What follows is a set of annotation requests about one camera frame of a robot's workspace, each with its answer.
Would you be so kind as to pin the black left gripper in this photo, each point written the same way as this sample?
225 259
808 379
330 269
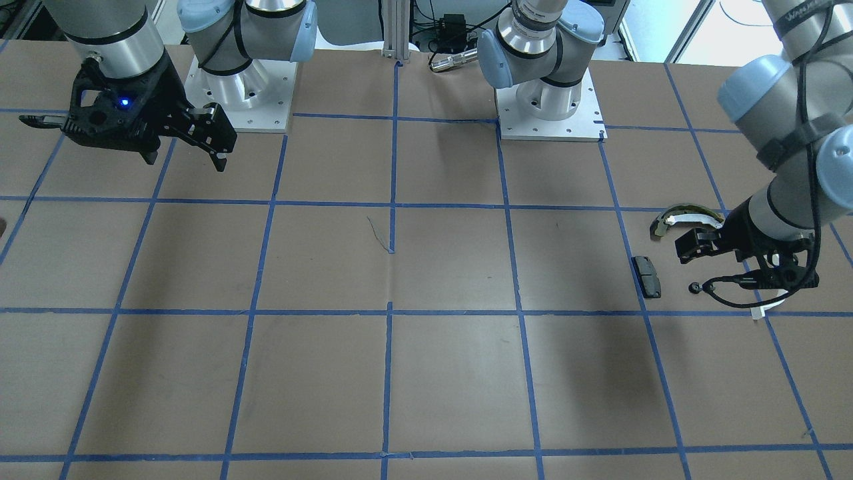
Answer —
737 234

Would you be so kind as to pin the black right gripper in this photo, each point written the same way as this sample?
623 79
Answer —
169 91

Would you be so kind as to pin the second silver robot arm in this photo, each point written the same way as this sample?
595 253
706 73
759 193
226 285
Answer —
547 40

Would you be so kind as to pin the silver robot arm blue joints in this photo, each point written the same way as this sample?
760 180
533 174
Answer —
780 103

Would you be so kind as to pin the dark green brake shoe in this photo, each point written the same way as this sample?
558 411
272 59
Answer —
685 213

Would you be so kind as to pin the black brake pad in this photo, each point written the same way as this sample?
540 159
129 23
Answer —
647 276

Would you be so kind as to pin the white curved plastic part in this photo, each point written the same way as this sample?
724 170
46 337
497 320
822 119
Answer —
760 312

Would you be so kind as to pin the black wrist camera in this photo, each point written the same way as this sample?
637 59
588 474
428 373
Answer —
781 271

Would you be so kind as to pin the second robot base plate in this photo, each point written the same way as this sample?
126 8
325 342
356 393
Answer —
257 100

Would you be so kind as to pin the square robot base plate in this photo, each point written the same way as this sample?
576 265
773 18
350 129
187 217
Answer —
550 100

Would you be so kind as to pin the silver aluminium frame post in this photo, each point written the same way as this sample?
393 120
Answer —
395 20

